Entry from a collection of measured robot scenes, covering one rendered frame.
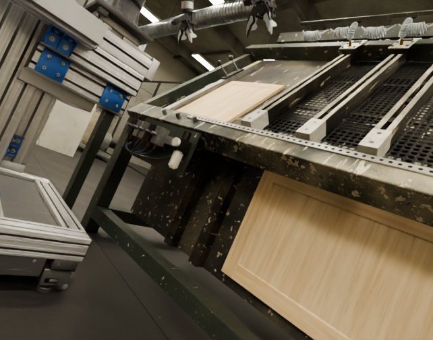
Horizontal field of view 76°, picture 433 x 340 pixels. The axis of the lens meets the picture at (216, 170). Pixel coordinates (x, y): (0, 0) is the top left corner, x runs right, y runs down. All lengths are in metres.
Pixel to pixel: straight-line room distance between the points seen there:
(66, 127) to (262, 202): 4.44
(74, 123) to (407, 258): 5.01
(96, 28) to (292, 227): 1.03
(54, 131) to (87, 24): 4.34
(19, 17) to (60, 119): 4.05
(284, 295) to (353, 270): 0.29
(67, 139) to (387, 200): 4.99
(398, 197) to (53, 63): 1.18
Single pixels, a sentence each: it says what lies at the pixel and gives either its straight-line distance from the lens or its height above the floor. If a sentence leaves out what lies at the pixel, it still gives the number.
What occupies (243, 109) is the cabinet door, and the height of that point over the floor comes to 1.04.
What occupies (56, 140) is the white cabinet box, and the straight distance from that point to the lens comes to 5.35.
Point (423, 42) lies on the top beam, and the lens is 2.04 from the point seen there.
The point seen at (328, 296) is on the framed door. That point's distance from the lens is 1.18.
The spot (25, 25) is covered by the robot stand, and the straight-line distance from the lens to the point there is 1.33.
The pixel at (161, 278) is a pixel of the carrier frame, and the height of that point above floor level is 0.14.
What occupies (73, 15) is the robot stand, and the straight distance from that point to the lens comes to 1.04.
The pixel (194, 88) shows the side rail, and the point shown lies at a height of 1.20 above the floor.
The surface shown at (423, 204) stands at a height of 0.79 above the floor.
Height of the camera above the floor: 0.63
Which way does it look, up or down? 2 degrees up
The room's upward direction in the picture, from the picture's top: 24 degrees clockwise
